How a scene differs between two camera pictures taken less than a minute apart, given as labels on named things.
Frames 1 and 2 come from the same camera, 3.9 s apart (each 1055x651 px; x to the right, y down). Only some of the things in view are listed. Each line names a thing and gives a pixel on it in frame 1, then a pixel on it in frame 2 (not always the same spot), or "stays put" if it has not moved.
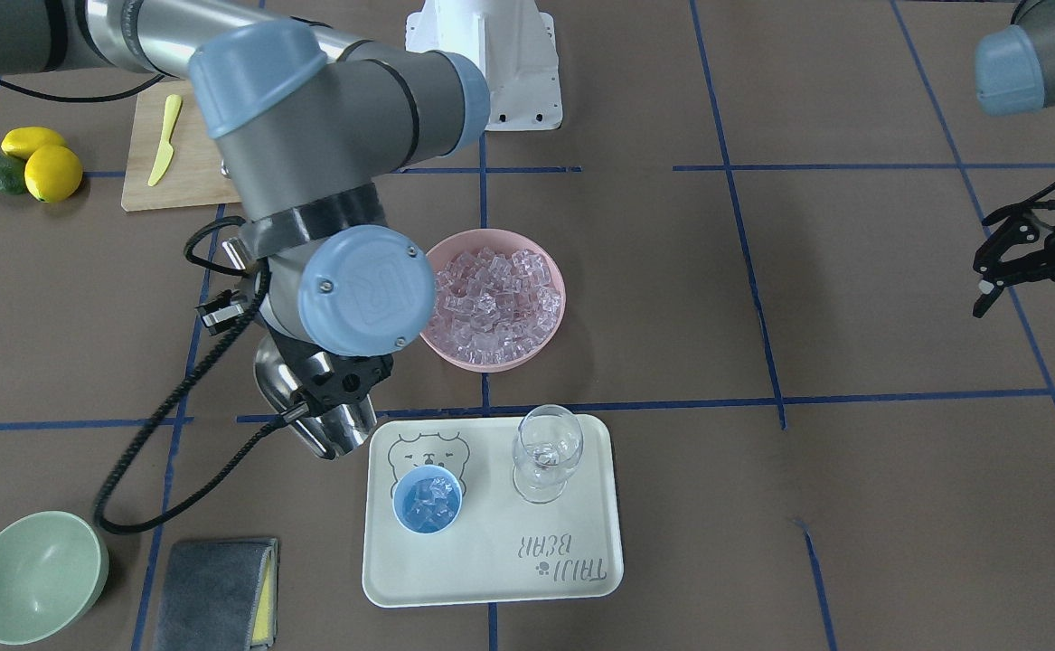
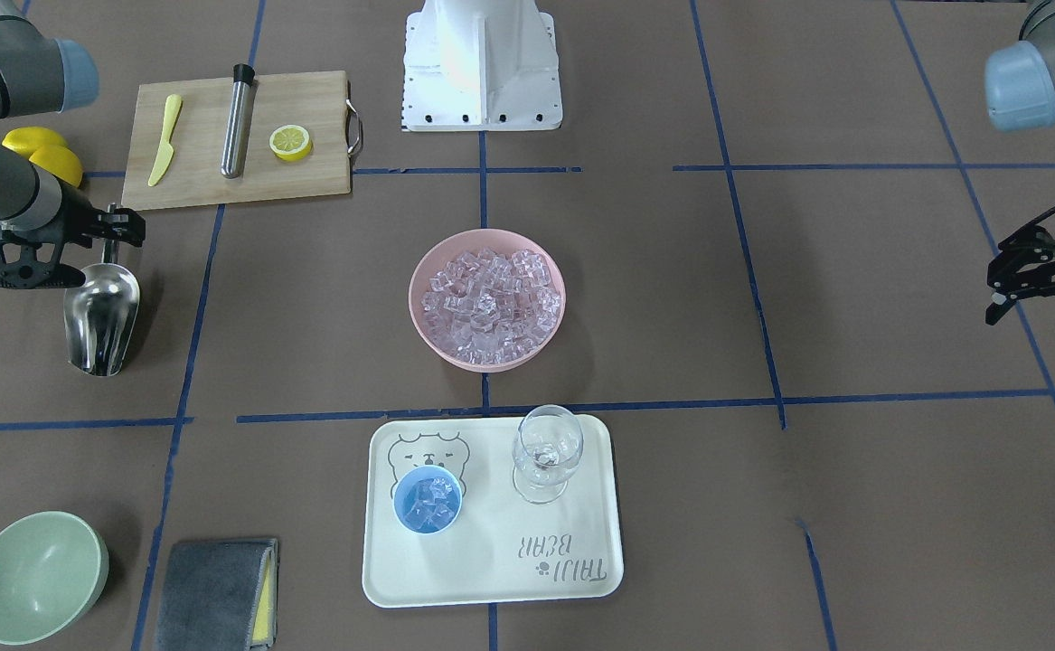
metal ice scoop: [332, 432] -> [100, 316]
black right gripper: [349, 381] -> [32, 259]
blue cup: [427, 499] stays put
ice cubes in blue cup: [429, 504] stays put
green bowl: [37, 577] stays put
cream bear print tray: [502, 548] stays put
